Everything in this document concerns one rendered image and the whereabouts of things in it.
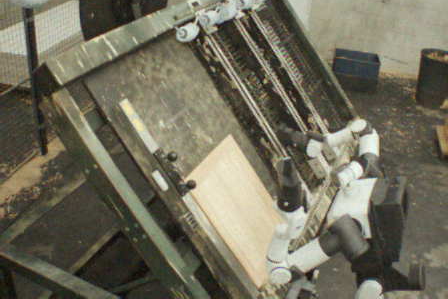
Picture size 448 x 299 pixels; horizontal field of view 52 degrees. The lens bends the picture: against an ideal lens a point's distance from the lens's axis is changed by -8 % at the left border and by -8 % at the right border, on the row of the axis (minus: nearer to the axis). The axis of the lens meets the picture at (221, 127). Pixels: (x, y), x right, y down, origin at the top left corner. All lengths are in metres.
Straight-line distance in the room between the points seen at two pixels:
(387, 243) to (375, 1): 5.49
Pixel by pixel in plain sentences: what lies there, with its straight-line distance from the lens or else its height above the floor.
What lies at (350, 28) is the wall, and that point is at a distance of 7.23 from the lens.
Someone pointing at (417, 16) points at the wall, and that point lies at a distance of 7.22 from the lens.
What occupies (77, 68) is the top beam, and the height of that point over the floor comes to 1.81.
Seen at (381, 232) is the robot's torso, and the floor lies 1.27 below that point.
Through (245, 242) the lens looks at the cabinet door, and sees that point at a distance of 2.11.
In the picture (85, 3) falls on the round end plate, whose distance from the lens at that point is 2.31.
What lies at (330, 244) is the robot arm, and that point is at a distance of 1.76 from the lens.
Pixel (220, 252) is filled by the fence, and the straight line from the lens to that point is 1.94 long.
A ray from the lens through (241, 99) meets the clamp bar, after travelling 2.39.
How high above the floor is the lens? 2.42
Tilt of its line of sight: 28 degrees down
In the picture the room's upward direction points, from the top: 3 degrees clockwise
